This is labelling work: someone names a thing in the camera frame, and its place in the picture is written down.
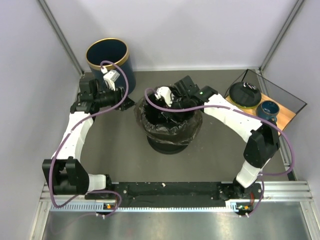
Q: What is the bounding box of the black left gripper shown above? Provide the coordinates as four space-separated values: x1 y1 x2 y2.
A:
93 82 137 111

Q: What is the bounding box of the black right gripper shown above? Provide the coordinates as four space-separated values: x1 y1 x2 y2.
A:
162 94 191 127

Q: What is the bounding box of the black trash bag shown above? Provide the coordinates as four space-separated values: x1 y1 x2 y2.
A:
134 97 203 146

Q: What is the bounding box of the black bin liner bucket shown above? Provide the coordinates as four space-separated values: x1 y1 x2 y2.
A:
147 137 189 155

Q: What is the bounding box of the dark blue gold-rimmed trash bin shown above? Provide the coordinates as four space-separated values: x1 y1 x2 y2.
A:
85 38 136 94

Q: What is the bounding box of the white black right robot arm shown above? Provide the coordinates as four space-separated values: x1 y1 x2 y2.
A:
157 76 280 198

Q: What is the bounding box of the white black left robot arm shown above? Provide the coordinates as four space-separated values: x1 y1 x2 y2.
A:
42 78 134 199

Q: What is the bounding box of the black round plate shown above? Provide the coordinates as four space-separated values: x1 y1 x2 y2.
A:
228 81 262 109

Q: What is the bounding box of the blue ceramic mug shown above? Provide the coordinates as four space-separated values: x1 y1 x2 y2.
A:
256 100 280 124

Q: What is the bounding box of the wooden shelf with glass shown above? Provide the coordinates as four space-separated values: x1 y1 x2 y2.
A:
224 69 307 131

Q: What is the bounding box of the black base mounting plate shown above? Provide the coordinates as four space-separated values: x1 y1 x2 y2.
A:
84 181 265 208

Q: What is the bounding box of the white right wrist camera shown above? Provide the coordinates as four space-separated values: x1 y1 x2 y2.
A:
154 86 175 107

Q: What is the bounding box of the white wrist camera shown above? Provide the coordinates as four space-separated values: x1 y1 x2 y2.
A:
101 67 120 91
154 86 175 107

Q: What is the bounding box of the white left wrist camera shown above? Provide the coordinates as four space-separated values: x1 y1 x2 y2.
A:
101 67 120 91

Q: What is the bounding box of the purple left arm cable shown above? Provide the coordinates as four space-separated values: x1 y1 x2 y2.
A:
48 59 130 217

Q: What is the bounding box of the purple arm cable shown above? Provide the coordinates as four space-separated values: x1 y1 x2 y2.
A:
144 87 296 217
48 59 130 217

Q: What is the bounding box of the grey slotted cable duct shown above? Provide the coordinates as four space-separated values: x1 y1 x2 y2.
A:
50 201 254 213

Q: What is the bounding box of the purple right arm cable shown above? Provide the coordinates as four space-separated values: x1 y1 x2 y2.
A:
144 87 296 217

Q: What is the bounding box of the aluminium frame rail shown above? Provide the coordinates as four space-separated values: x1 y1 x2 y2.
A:
54 181 313 204

